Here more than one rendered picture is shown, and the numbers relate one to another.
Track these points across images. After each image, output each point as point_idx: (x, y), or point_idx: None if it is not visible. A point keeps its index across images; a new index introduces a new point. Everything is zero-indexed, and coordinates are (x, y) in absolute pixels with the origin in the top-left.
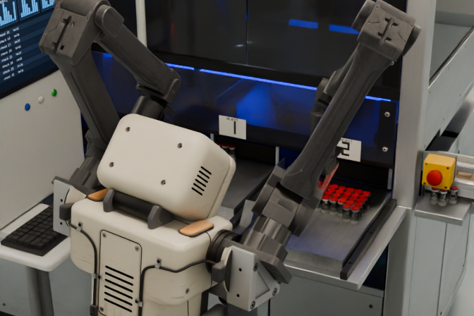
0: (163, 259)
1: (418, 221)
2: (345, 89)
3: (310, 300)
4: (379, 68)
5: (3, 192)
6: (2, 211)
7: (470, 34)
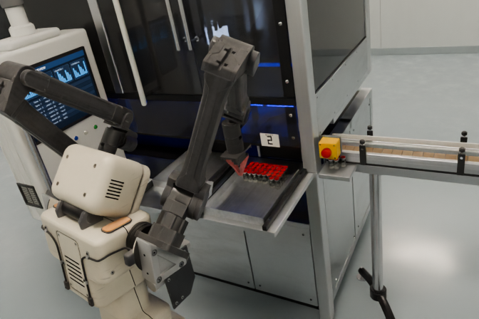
0: (90, 252)
1: (324, 179)
2: (202, 109)
3: None
4: (222, 89)
5: None
6: None
7: (349, 56)
